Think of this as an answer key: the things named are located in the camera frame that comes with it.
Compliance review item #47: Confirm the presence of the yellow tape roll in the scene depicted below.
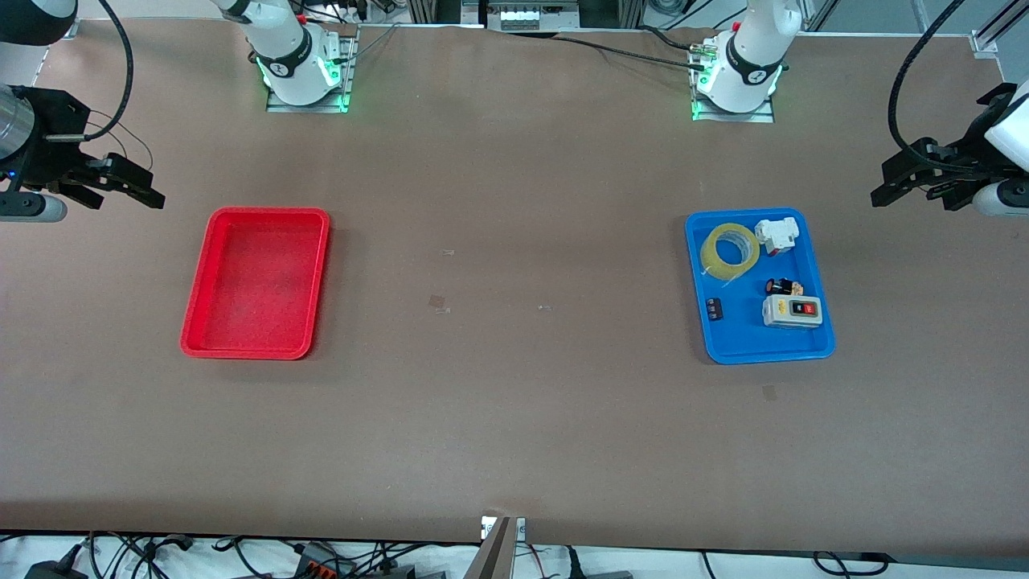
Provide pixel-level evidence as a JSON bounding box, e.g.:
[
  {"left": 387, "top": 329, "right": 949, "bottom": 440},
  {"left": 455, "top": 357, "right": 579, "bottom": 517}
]
[{"left": 699, "top": 222, "right": 760, "bottom": 282}]

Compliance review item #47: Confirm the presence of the white plastic connector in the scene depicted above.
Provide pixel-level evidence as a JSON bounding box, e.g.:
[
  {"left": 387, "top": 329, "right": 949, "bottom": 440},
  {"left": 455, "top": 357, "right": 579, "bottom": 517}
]
[{"left": 754, "top": 217, "right": 801, "bottom": 257}]

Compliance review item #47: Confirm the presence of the red plastic tray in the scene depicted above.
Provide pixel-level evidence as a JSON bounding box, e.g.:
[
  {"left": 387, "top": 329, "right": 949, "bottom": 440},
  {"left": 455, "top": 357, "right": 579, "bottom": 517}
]
[{"left": 180, "top": 207, "right": 331, "bottom": 360}]

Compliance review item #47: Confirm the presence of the blue plastic tray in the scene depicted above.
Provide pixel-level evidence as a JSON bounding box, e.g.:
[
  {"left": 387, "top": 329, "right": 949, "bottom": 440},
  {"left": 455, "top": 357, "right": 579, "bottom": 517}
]
[{"left": 684, "top": 207, "right": 837, "bottom": 365}]

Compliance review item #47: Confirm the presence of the black power adapter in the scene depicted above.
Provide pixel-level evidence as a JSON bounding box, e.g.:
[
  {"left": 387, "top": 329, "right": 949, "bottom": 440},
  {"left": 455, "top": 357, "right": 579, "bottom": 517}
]
[{"left": 24, "top": 545, "right": 89, "bottom": 579}]

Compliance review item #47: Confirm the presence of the silver socket strip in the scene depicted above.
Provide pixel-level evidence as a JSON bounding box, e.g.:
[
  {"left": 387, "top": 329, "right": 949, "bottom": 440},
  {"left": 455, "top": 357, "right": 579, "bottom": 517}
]
[{"left": 482, "top": 0, "right": 581, "bottom": 32}]

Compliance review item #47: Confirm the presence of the orange power strip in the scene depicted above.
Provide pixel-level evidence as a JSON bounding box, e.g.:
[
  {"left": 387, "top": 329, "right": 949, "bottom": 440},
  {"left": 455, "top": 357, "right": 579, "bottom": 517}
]
[{"left": 293, "top": 545, "right": 356, "bottom": 579}]

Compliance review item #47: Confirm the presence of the white marker tag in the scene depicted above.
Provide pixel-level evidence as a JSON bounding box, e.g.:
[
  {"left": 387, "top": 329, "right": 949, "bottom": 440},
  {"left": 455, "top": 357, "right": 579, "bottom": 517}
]
[{"left": 481, "top": 515, "right": 527, "bottom": 541}]

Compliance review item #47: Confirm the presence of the thin black gripper wire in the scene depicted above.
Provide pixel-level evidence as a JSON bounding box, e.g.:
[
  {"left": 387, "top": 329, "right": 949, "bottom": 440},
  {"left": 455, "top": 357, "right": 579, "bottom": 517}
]
[{"left": 87, "top": 109, "right": 155, "bottom": 174}]

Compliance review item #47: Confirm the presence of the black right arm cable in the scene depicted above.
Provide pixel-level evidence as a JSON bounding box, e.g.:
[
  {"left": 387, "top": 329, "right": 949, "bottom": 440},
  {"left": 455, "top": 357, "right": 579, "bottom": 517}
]
[{"left": 44, "top": 0, "right": 136, "bottom": 144}]

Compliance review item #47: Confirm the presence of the grey push-button switch box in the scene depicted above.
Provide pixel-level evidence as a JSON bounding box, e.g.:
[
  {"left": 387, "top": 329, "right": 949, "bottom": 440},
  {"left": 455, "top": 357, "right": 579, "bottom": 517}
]
[{"left": 761, "top": 294, "right": 824, "bottom": 329}]

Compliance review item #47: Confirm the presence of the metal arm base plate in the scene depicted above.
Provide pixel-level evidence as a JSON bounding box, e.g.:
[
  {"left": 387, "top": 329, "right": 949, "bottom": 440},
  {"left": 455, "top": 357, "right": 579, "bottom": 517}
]
[
  {"left": 266, "top": 24, "right": 359, "bottom": 114},
  {"left": 692, "top": 32, "right": 776, "bottom": 124}
]

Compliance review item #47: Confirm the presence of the short thick black cable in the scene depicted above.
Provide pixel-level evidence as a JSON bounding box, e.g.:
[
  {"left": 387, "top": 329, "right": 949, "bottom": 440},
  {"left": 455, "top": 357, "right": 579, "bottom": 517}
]
[{"left": 642, "top": 24, "right": 694, "bottom": 52}]

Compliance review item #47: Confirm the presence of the thin grey cable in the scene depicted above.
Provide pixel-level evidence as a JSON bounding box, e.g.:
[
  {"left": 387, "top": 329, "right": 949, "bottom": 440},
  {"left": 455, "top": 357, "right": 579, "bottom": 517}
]
[{"left": 342, "top": 23, "right": 401, "bottom": 64}]

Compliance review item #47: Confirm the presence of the long black table cable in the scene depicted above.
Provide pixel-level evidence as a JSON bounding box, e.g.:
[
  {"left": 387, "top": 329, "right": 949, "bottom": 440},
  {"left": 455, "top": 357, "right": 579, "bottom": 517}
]
[{"left": 553, "top": 34, "right": 708, "bottom": 72}]

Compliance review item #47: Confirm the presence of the black looped cable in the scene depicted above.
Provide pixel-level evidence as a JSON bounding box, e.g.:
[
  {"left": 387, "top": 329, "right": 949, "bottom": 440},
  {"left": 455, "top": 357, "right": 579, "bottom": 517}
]
[{"left": 812, "top": 550, "right": 893, "bottom": 577}]

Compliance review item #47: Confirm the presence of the grey metal camera post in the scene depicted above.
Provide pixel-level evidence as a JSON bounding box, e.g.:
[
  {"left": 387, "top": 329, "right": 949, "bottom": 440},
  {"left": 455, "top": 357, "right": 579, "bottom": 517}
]
[{"left": 462, "top": 516, "right": 515, "bottom": 579}]

